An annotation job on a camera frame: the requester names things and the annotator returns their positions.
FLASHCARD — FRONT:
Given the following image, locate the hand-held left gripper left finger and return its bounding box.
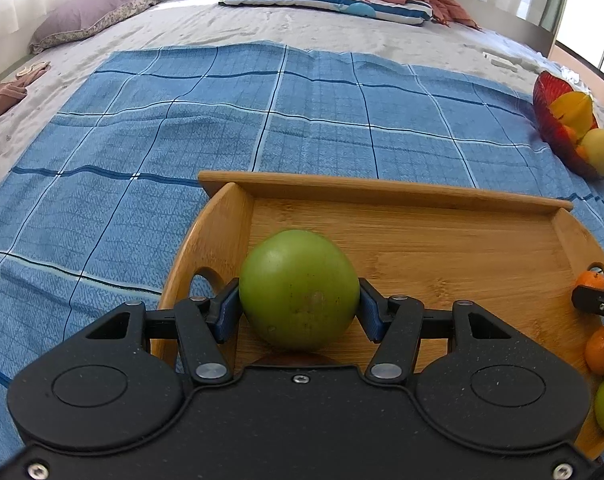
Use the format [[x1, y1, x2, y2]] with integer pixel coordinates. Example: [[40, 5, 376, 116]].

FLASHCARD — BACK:
[[67, 279, 241, 387]]

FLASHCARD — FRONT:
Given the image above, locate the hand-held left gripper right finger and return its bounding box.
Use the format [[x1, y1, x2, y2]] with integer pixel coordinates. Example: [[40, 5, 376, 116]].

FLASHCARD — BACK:
[[358, 278, 533, 386]]

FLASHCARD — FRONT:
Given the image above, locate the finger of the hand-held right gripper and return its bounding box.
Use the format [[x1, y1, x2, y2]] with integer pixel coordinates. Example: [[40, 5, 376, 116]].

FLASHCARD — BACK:
[[571, 284, 604, 339]]

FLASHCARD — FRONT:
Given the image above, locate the tangerine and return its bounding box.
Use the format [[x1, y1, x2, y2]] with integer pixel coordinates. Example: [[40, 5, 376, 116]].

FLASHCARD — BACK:
[[575, 270, 604, 292], [583, 325, 604, 377]]

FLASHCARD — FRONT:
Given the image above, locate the wooden tray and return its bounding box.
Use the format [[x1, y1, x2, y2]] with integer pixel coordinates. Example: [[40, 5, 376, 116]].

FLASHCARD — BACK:
[[149, 170, 604, 461]]

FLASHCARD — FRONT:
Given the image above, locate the blue checked blanket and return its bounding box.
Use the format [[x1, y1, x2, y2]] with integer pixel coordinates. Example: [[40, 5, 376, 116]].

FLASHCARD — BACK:
[[0, 42, 604, 461]]

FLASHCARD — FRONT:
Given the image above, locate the yellow starfruit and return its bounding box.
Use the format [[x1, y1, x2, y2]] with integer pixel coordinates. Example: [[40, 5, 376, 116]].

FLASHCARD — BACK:
[[550, 91, 599, 138]]

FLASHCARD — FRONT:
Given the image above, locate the red glass bowl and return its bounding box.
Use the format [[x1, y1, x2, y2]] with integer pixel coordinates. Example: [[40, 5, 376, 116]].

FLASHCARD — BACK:
[[533, 71, 604, 181]]

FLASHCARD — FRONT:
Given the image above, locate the white patterned cloth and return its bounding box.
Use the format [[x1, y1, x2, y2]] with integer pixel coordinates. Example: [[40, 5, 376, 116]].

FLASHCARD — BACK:
[[559, 65, 594, 92]]

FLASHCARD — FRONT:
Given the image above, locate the green curtain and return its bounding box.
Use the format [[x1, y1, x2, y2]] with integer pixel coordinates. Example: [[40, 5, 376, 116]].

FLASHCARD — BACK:
[[538, 0, 559, 36]]

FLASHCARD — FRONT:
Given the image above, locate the white wardrobe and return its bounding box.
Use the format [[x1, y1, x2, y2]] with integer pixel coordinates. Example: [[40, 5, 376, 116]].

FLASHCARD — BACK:
[[549, 0, 604, 96]]

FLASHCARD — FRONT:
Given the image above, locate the pink garment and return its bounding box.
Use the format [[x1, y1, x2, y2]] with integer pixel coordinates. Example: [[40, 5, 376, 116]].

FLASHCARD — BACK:
[[0, 82, 29, 118]]

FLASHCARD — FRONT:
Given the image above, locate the small beige item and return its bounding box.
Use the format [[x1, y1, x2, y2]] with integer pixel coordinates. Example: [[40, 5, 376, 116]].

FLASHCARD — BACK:
[[16, 60, 51, 82]]

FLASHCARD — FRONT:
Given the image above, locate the purple pillow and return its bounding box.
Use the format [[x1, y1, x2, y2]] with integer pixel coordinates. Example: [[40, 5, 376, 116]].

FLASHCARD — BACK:
[[29, 0, 175, 55]]

